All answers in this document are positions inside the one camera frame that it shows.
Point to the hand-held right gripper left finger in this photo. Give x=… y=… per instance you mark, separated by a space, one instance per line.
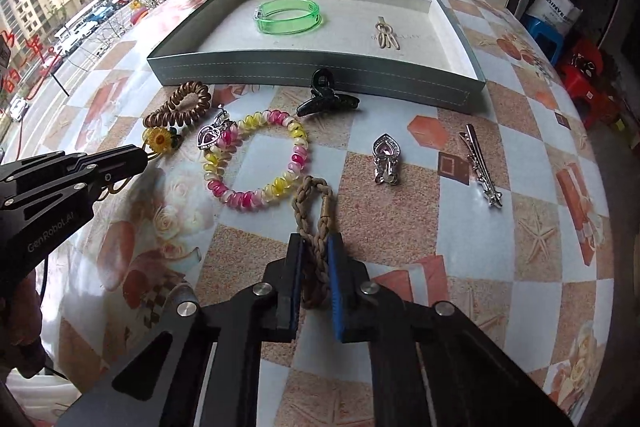
x=298 y=277

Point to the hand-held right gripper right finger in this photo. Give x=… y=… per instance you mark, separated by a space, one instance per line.
x=336 y=287

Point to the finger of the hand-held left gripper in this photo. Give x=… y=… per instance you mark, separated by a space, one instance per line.
x=60 y=194
x=120 y=156

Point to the sunflower charm with gold rings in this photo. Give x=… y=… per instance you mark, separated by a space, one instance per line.
x=159 y=139

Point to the silver heart pendant clip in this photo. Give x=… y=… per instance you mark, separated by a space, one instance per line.
x=207 y=138
x=385 y=152

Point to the black claw hair clip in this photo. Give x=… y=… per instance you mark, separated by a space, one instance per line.
x=325 y=102

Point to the silver star hair clip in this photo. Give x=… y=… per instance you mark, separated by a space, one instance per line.
x=480 y=167

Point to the grey shallow tray box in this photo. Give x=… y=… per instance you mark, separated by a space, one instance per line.
x=310 y=52

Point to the person's left hand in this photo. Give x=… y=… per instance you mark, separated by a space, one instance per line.
x=20 y=322

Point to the green translucent bangle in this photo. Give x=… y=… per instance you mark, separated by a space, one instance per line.
x=265 y=27

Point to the checkered patterned tablecloth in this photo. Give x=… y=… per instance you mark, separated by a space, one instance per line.
x=525 y=147

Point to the beige hair clip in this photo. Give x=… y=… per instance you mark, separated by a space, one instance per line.
x=385 y=38

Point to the red plastic stool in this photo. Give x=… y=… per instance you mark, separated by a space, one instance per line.
x=585 y=82

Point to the blue plastic stool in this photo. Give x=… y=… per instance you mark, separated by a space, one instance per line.
x=542 y=32

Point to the white printed bag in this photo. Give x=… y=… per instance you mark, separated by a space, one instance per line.
x=555 y=9

